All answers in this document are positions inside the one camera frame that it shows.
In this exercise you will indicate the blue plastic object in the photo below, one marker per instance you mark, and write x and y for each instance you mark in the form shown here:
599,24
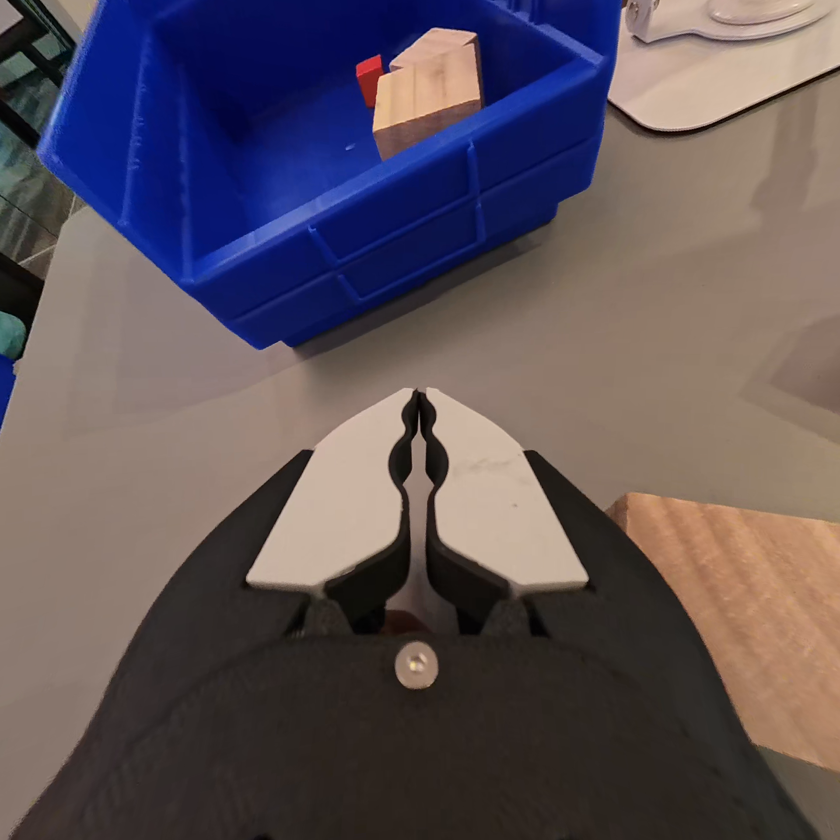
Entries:
5,394

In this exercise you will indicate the dark furniture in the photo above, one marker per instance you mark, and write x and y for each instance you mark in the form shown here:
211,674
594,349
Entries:
33,52

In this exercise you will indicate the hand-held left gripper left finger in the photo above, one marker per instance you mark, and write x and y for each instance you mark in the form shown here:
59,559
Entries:
308,525

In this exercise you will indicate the small red cube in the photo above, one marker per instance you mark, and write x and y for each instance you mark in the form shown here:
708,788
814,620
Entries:
367,79

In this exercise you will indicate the teal object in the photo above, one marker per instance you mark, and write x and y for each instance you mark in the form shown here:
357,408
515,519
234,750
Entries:
10,334

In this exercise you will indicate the natural wooden block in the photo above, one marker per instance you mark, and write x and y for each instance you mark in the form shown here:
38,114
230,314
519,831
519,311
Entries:
433,46
426,98

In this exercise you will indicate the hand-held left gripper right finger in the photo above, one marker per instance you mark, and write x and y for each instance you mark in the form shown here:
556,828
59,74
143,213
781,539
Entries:
505,518

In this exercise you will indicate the natural wooden cube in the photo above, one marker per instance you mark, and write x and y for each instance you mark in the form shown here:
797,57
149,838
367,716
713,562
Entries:
754,623

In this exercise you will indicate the blue plastic bin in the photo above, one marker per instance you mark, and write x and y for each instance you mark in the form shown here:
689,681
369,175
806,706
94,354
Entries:
426,289
262,131

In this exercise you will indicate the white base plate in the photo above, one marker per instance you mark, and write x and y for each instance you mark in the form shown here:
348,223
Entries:
722,85

